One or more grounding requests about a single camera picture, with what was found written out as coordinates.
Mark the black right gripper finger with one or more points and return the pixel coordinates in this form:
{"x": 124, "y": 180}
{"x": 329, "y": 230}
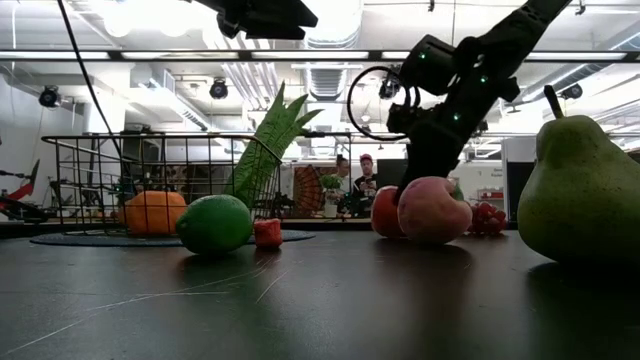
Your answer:
{"x": 430, "y": 155}

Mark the pink peach with leaf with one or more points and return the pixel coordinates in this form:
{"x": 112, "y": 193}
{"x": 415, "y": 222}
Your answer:
{"x": 432, "y": 212}

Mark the red grape bunch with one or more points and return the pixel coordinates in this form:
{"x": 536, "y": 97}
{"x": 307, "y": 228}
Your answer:
{"x": 487, "y": 217}

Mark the green pear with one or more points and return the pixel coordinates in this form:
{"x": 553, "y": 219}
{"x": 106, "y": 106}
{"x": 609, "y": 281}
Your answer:
{"x": 580, "y": 200}

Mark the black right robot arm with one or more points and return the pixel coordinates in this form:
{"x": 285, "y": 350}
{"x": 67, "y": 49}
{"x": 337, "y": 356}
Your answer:
{"x": 525, "y": 30}

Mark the black monitor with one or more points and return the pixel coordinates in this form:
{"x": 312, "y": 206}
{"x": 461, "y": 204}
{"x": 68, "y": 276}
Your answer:
{"x": 392, "y": 174}

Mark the person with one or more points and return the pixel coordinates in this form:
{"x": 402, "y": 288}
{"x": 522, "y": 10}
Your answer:
{"x": 366, "y": 187}
{"x": 343, "y": 167}

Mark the shelf with red bins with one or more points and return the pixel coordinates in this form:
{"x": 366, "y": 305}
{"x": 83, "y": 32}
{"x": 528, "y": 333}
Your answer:
{"x": 491, "y": 194}

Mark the red orange round fruit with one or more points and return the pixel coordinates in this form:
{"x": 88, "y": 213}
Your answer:
{"x": 385, "y": 212}

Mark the white and black cabinet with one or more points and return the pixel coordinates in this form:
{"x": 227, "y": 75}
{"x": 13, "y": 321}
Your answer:
{"x": 517, "y": 190}

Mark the small green potted plant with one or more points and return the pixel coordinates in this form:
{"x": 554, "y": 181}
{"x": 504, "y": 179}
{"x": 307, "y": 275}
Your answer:
{"x": 331, "y": 192}

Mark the long green leaves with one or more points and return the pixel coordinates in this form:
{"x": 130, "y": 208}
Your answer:
{"x": 270, "y": 140}

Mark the orange checkered panel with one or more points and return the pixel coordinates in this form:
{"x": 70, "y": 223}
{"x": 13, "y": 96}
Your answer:
{"x": 306, "y": 192}

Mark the red and black machine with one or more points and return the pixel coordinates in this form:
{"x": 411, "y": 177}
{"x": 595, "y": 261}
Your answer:
{"x": 22, "y": 192}

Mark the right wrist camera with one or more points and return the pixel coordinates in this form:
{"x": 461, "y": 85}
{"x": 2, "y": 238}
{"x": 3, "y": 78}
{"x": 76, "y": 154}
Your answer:
{"x": 402, "y": 120}

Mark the black overhead frame bar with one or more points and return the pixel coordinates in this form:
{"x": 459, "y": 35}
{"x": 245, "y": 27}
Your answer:
{"x": 115, "y": 55}

